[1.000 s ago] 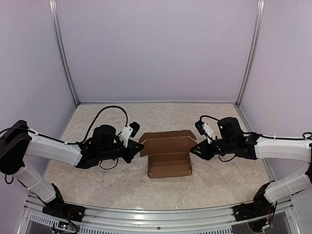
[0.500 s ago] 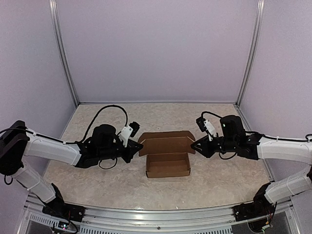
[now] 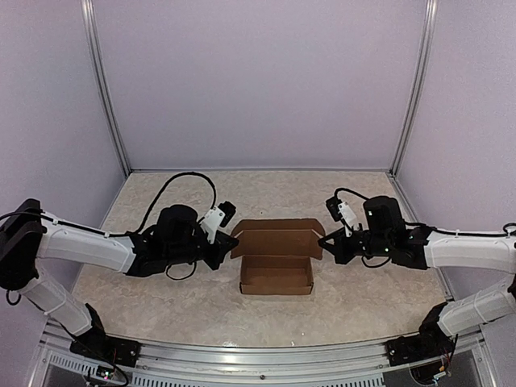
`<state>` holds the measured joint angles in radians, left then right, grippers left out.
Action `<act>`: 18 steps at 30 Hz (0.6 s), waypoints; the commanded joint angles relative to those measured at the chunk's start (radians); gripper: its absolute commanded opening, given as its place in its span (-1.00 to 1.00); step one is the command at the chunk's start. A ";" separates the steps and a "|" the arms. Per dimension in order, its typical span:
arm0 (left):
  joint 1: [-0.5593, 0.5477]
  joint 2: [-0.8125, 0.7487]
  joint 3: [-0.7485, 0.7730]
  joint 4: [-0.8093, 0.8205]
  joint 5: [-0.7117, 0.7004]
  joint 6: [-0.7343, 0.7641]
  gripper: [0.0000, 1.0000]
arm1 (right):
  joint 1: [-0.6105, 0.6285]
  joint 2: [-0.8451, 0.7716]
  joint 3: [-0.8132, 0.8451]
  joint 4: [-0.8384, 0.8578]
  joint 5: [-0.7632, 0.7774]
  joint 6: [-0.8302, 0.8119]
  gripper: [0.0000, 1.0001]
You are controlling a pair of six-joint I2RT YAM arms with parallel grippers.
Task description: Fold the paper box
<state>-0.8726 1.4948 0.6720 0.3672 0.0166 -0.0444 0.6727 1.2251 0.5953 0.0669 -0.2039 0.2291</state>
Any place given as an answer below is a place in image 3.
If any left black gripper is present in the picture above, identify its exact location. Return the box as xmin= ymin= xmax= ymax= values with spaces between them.
xmin=165 ymin=224 xmax=239 ymax=271

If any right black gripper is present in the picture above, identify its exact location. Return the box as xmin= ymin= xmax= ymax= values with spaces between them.
xmin=318 ymin=227 xmax=392 ymax=264

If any brown cardboard box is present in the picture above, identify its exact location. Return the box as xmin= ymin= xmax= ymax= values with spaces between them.
xmin=231 ymin=218 xmax=326 ymax=296

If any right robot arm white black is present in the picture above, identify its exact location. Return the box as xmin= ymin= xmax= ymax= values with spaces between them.
xmin=318 ymin=195 xmax=515 ymax=358

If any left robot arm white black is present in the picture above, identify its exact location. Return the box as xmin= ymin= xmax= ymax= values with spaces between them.
xmin=1 ymin=199 xmax=239 ymax=359

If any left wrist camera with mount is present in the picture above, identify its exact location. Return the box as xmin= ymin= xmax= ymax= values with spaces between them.
xmin=200 ymin=201 xmax=236 ymax=244

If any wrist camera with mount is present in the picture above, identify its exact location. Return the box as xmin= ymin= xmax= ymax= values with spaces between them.
xmin=326 ymin=197 xmax=360 ymax=237
xmin=200 ymin=201 xmax=236 ymax=244

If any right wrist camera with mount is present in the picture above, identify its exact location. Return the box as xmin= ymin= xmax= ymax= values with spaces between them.
xmin=326 ymin=197 xmax=360 ymax=237

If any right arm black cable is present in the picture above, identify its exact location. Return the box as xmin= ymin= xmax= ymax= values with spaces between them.
xmin=334 ymin=187 xmax=516 ymax=237

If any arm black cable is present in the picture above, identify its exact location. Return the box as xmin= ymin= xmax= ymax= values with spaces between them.
xmin=136 ymin=172 xmax=218 ymax=235
xmin=334 ymin=187 xmax=516 ymax=237

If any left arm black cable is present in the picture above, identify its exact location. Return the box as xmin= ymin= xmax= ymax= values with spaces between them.
xmin=136 ymin=172 xmax=218 ymax=235

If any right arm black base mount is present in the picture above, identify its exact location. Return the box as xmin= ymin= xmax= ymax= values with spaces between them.
xmin=385 ymin=333 xmax=455 ymax=367

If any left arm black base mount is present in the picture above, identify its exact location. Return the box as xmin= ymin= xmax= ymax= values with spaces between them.
xmin=69 ymin=335 xmax=142 ymax=368

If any front aluminium frame rail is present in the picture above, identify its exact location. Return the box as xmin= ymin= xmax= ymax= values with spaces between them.
xmin=27 ymin=321 xmax=501 ymax=386

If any right aluminium corner post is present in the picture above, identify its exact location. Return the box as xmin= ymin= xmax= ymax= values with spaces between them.
xmin=389 ymin=0 xmax=439 ymax=179

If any aluminium corner post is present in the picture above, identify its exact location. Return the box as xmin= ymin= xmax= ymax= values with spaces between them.
xmin=389 ymin=0 xmax=439 ymax=179
xmin=81 ymin=0 xmax=132 ymax=178

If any left aluminium corner post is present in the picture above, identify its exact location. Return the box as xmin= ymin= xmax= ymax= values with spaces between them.
xmin=81 ymin=0 xmax=132 ymax=178

